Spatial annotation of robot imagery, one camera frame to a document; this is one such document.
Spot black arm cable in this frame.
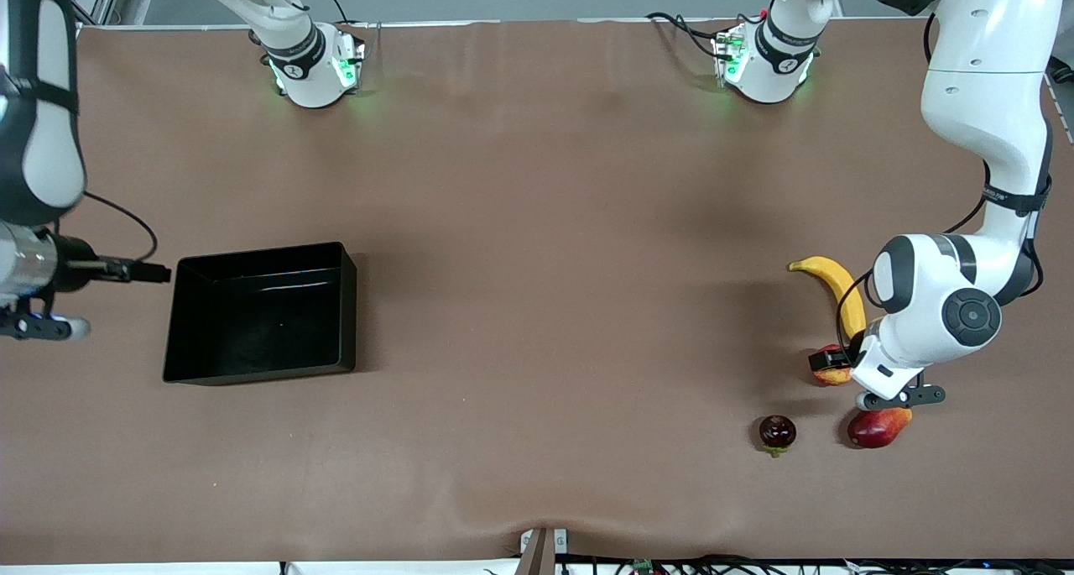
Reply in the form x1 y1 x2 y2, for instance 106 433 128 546
837 13 1054 362
50 191 160 264

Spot black plastic box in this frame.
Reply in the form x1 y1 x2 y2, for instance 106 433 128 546
162 241 358 386

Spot black base cable bundle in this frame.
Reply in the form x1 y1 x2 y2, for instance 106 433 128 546
646 11 739 60

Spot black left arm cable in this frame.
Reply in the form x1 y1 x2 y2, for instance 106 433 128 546
837 13 1054 362

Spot brown table cover mat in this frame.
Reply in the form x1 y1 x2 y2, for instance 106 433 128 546
0 17 1074 566

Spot yellow banana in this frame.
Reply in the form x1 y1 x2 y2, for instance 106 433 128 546
788 256 868 341

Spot dark purple mangosteen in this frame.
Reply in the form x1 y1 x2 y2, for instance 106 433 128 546
759 415 798 459

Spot red yellow mango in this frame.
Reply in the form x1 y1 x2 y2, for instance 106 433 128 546
847 406 914 450

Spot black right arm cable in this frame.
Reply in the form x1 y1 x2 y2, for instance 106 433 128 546
50 191 160 264

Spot red yellow apple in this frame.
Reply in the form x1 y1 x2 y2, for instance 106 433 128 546
811 344 854 388

